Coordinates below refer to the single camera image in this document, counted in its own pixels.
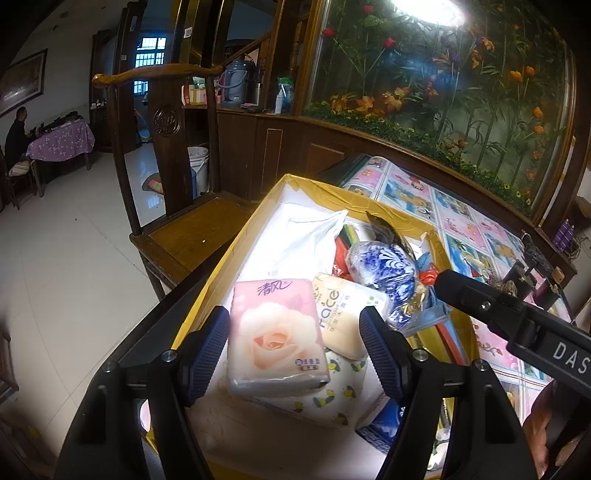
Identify white cloth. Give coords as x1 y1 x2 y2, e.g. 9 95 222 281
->
268 210 349 278

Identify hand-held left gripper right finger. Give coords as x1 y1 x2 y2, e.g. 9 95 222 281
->
359 305 529 480

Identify yellow cardboard box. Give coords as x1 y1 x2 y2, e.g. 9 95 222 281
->
139 173 481 480

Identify framed wall picture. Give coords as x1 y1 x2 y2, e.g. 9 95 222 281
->
0 48 48 116

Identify white bucket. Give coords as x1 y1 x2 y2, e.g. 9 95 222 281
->
187 147 209 195

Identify person's right hand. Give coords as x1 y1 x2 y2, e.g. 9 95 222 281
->
523 382 563 478

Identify purple bottles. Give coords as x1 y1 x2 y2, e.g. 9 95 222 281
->
551 222 575 252

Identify wooden chair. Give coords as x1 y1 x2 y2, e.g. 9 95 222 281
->
92 65 259 301

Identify black motor with wooden cap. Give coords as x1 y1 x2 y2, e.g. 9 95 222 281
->
522 233 568 308

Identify blue thermos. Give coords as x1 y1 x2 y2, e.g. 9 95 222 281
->
219 59 247 109

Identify wooden shelf cabinet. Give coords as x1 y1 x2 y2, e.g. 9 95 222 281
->
171 0 324 204

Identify pink tissue pack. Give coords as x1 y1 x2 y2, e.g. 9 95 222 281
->
228 278 331 398

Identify beige tissue pack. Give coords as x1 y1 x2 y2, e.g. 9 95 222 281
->
311 272 391 361

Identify black motor with shaft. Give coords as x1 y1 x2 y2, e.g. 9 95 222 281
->
503 258 536 296

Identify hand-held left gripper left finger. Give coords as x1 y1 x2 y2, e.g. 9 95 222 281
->
55 305 232 480

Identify striped sponge pack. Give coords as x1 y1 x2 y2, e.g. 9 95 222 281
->
331 222 370 278

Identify blue tissue pack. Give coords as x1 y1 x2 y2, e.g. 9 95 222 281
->
355 394 409 455

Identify blue white patterned packet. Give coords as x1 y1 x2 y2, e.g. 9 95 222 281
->
344 242 432 330

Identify barred window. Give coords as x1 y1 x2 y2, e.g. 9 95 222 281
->
134 37 167 68

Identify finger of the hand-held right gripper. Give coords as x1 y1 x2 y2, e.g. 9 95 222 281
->
434 270 536 344

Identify lemon print tissue pack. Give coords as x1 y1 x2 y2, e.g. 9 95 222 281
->
249 348 370 430

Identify table with purple cloth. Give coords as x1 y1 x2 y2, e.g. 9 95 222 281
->
25 121 95 171

